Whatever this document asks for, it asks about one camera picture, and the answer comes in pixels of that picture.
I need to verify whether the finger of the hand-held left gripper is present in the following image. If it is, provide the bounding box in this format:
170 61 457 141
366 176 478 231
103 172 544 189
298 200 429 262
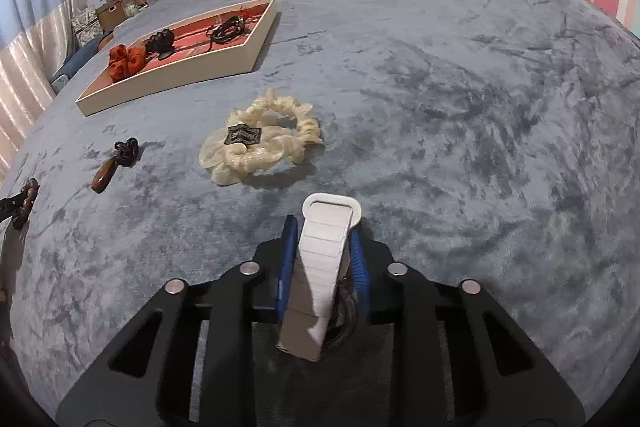
0 196 25 224

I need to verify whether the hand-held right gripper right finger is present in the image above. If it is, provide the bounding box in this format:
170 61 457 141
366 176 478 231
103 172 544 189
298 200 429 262
349 229 584 427

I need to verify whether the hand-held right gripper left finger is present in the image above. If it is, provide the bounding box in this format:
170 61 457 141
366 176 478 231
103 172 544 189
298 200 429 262
57 214 301 427

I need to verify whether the brown wooden bead bracelet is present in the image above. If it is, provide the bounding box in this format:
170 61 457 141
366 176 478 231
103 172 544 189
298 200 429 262
12 178 40 231

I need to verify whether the white watch band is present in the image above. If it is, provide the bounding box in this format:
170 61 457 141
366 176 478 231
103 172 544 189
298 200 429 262
298 193 362 342

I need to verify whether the orange scrunchie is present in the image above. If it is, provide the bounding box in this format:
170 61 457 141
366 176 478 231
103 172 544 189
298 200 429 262
108 45 147 83

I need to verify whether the beige tray with red lining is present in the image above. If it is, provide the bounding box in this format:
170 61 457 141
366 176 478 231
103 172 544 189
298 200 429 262
75 0 278 117

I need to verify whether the black cord bracelet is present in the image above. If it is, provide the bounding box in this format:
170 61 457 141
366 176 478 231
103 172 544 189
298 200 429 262
207 17 249 44

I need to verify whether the brown pendant with black knot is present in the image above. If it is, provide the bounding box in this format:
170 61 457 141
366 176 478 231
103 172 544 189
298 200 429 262
91 137 140 194

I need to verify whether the white satin curtain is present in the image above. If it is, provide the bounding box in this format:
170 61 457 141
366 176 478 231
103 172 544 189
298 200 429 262
0 2 76 168

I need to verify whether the cream scrunchie with black label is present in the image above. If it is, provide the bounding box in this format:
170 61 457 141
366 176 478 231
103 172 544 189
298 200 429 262
199 88 326 187

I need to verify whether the brown cardboard box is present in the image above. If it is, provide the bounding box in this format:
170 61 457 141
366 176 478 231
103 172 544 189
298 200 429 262
94 0 124 29

